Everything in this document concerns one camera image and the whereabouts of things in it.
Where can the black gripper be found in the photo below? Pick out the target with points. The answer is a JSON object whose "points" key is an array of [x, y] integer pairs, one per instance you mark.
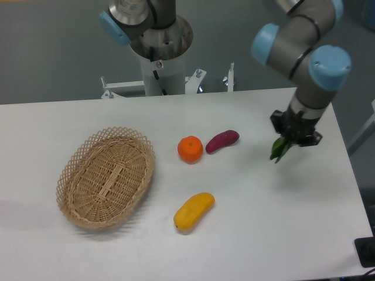
{"points": [[297, 123]]}

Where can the green leafy vegetable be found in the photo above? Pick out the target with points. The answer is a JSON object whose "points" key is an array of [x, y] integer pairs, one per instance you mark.
{"points": [[280, 148]]}

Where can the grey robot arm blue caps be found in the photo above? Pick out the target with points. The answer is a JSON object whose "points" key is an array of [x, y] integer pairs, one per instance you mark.
{"points": [[292, 50]]}

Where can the purple sweet potato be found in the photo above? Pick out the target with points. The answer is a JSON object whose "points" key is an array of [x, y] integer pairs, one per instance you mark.
{"points": [[222, 140]]}

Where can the orange tangerine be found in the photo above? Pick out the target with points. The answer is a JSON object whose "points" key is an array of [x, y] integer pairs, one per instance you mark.
{"points": [[190, 149]]}

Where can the yellow mango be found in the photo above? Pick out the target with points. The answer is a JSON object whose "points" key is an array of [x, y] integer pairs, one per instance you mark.
{"points": [[192, 211]]}

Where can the black device at table edge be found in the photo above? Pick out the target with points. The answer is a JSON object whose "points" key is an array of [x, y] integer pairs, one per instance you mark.
{"points": [[365, 251]]}

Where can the woven wicker basket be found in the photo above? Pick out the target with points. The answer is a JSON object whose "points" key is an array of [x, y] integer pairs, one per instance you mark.
{"points": [[106, 178]]}

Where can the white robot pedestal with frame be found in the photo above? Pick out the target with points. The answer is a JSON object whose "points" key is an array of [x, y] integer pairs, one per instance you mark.
{"points": [[161, 54]]}

